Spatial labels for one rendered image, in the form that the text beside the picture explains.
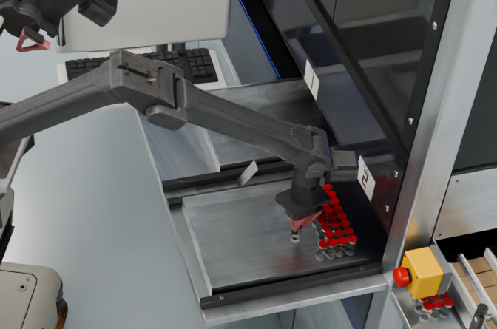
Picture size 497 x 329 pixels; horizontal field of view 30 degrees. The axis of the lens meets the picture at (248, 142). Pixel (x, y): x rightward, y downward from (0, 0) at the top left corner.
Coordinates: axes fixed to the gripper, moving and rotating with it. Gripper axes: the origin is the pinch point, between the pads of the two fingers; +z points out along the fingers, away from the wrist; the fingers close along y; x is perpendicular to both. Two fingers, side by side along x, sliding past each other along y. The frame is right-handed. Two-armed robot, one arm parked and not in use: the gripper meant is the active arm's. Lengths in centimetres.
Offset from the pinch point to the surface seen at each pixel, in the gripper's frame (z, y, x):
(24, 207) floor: 93, -25, 116
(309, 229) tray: 4.6, 4.5, 1.2
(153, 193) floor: 93, 18, 102
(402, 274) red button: -8.6, 6.3, -26.1
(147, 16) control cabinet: 2, 6, 85
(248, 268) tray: 4.8, -13.3, -1.8
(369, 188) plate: -8.9, 14.2, -4.3
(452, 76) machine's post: -53, 10, -21
